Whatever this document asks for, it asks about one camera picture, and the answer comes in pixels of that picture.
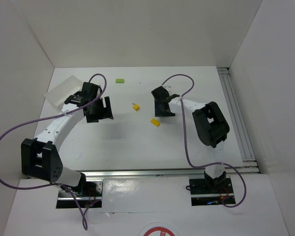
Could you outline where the small yellow cube block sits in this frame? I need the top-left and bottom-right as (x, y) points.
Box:
(133, 104), (140, 111)

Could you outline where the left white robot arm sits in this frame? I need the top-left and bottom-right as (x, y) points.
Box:
(21, 82), (114, 193)

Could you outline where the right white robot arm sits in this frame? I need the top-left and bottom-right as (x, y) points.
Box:
(151, 86), (230, 189)

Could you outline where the yellow rectangular block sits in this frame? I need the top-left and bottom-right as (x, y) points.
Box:
(150, 118), (160, 127)

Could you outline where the clear plastic container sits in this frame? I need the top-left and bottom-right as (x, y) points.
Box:
(44, 76), (83, 108)

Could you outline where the red prohibition sign sticker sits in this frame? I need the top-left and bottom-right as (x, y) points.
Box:
(138, 222), (180, 236)

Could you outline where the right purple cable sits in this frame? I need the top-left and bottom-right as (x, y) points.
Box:
(162, 74), (248, 208)

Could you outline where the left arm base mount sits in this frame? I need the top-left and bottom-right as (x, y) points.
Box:
(56, 180), (103, 209)

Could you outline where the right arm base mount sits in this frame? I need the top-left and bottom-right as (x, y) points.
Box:
(185, 178), (236, 206)

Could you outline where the right aluminium rail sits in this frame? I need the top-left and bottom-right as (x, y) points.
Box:
(217, 67), (260, 173)

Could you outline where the aluminium rail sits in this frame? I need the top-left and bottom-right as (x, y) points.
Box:
(27, 167), (260, 179)
(217, 67), (260, 173)

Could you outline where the front aluminium rail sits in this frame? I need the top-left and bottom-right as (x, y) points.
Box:
(27, 167), (260, 179)

